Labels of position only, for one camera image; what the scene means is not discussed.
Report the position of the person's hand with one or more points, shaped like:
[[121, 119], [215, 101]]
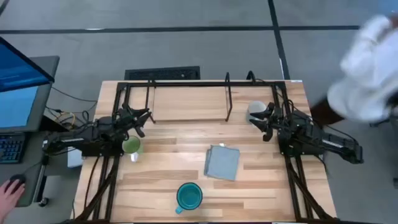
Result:
[[9, 199]]

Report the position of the black computer mouse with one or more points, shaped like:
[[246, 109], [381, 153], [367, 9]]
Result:
[[18, 179]]

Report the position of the white box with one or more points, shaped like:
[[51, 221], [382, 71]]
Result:
[[74, 158]]

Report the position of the computer monitor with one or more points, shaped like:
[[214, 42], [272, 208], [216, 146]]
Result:
[[18, 105]]

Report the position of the green and white mug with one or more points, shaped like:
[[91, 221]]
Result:
[[131, 144]]

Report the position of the black metal table frame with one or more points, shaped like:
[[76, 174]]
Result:
[[199, 84]]

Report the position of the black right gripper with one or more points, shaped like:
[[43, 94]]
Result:
[[272, 124]]

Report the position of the wide speckled teal mug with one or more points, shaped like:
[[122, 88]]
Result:
[[189, 196]]

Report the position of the person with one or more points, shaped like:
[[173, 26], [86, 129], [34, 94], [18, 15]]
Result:
[[370, 71]]

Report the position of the folded grey cloth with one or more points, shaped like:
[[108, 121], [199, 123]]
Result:
[[222, 162]]

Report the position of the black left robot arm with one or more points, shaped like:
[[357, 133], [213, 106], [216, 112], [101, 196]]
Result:
[[77, 137]]

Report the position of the black keyboard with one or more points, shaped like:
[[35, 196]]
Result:
[[11, 147]]

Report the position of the grey side desk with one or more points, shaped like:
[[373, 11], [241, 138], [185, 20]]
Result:
[[34, 155]]

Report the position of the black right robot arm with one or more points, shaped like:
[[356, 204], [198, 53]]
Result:
[[311, 133]]

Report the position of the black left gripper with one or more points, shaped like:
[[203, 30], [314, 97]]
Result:
[[129, 121]]

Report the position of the tall pale teal mug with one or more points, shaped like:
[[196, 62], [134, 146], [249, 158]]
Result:
[[255, 106]]

